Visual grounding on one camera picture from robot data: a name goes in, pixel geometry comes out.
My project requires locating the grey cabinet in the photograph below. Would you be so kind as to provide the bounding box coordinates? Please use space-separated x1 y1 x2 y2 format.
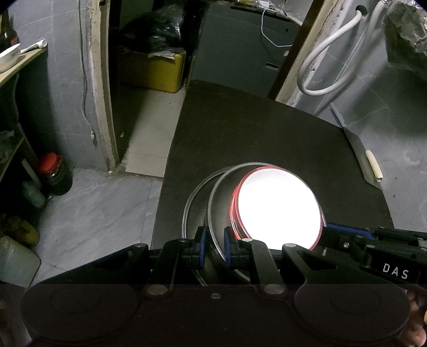
193 2 301 97

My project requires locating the white ceramic bowl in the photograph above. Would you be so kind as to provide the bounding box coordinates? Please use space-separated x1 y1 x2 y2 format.
0 43 21 73

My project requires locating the red-lidded dark jar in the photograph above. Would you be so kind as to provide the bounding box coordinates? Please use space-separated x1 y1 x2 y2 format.
37 153 73 197

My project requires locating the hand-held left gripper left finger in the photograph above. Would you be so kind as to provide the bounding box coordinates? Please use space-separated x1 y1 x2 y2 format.
43 227 209 297

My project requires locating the person's right hand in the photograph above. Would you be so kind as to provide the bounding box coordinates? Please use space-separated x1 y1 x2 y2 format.
402 290 427 347

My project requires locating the steel plate with label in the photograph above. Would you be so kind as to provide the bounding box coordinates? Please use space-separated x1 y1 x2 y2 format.
183 166 241 287

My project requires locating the small white stick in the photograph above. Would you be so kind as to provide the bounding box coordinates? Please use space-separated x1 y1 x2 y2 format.
365 149 383 182

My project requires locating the crumpled foil duct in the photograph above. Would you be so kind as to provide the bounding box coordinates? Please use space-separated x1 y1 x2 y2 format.
383 2 427 70

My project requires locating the wooden shelf counter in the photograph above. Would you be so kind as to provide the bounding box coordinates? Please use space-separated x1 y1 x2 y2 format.
0 47 47 187

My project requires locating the green plastic bottle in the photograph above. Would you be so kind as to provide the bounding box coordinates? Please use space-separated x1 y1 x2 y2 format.
22 180 47 211

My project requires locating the wall cable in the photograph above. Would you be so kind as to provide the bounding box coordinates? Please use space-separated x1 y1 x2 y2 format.
78 0 98 147

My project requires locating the white flexible hose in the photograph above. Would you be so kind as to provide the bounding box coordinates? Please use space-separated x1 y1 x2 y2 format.
296 0 388 97

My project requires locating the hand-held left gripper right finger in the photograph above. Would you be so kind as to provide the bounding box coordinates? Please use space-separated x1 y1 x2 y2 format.
224 227 384 299

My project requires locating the yellow plastic jug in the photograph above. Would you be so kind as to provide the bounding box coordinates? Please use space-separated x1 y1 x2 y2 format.
7 215 41 247

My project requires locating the yellow crate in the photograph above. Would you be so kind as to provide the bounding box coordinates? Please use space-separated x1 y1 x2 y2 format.
120 50 187 93

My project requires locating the pile of plastic packaging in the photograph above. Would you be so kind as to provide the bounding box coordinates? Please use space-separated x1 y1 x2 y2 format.
230 0 302 22

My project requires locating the translucent plastic jug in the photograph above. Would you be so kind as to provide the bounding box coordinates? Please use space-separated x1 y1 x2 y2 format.
0 235 42 287

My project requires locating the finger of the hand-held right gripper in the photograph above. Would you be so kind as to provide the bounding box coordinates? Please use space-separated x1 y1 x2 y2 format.
317 227 367 264
326 223 377 239

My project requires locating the thin white cable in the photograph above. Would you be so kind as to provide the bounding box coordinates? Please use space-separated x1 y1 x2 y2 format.
261 8 294 47

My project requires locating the white spoon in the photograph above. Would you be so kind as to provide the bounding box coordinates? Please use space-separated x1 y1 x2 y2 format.
20 39 48 54

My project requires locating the steel cleaver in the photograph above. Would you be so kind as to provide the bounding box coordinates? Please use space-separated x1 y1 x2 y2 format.
330 103 383 191

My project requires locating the dark glass bottle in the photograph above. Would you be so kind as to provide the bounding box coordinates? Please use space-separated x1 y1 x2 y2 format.
0 10 21 54

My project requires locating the black plastic bag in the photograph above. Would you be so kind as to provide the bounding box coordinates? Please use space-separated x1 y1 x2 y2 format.
122 5 185 56

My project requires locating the white bowl with red rim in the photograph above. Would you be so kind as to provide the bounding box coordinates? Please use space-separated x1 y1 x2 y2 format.
230 166 324 251

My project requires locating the wooden door frame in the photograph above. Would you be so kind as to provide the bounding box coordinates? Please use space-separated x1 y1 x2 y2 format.
86 0 121 172

